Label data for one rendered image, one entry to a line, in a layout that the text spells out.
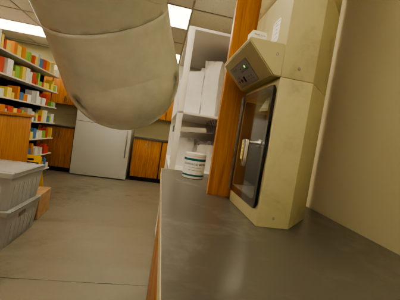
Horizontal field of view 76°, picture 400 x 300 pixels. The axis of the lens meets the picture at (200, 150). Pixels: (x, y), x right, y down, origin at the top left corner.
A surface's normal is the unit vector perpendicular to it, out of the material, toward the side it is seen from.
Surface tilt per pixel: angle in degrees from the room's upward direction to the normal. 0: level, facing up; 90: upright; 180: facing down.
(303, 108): 90
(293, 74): 90
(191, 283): 0
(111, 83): 127
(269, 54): 90
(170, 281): 0
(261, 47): 90
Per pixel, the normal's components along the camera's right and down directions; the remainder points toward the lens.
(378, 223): -0.98, -0.15
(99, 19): 0.25, 0.73
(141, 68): 0.58, 0.54
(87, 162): 0.15, 0.07
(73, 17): -0.10, 0.76
